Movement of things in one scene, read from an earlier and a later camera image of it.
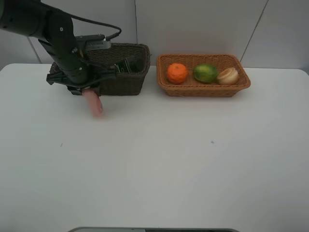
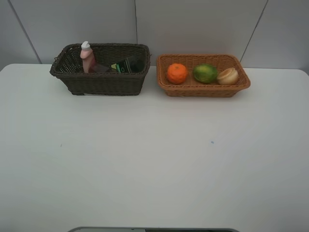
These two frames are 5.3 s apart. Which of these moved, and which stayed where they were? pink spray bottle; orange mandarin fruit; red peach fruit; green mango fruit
Moved: pink spray bottle
Stayed: orange mandarin fruit; green mango fruit; red peach fruit
